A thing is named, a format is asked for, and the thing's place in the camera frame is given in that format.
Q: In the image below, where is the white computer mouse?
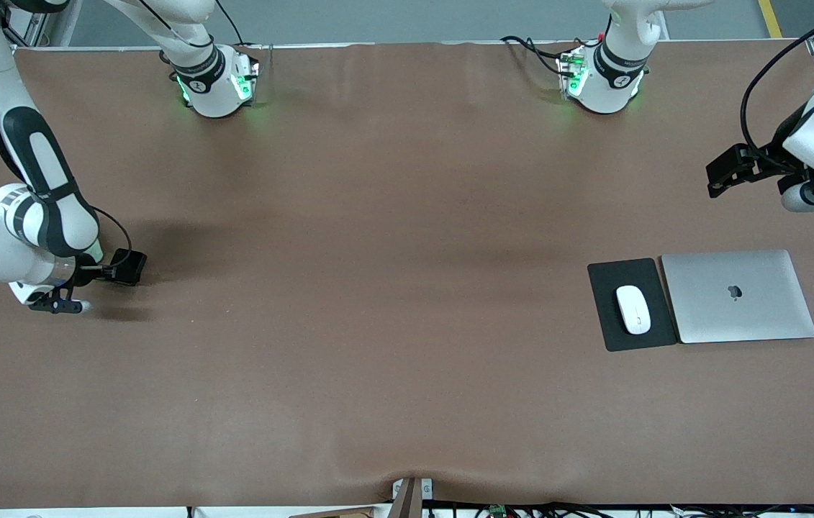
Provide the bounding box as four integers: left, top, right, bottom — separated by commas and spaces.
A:
615, 285, 653, 337

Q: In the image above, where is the black mouse pad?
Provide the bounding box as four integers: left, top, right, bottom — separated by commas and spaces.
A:
587, 257, 680, 353

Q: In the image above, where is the silver closed laptop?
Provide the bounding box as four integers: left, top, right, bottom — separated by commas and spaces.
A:
660, 249, 814, 345

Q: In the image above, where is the brown table cover sheet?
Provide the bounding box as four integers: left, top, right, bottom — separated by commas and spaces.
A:
0, 40, 814, 509

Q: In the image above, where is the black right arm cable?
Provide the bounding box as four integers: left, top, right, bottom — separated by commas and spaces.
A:
0, 0, 134, 253

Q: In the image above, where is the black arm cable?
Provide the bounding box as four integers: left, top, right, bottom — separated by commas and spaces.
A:
0, 0, 134, 253
739, 2, 814, 156

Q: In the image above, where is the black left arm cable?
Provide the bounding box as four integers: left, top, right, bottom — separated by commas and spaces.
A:
739, 2, 814, 156

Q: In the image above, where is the aluminium profile frame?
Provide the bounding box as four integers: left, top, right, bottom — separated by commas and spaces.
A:
0, 0, 81, 52

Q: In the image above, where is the brown wooden post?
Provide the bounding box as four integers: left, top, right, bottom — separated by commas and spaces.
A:
390, 477, 424, 518

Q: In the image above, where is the white metal bracket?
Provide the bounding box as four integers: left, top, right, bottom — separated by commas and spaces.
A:
392, 478, 434, 501

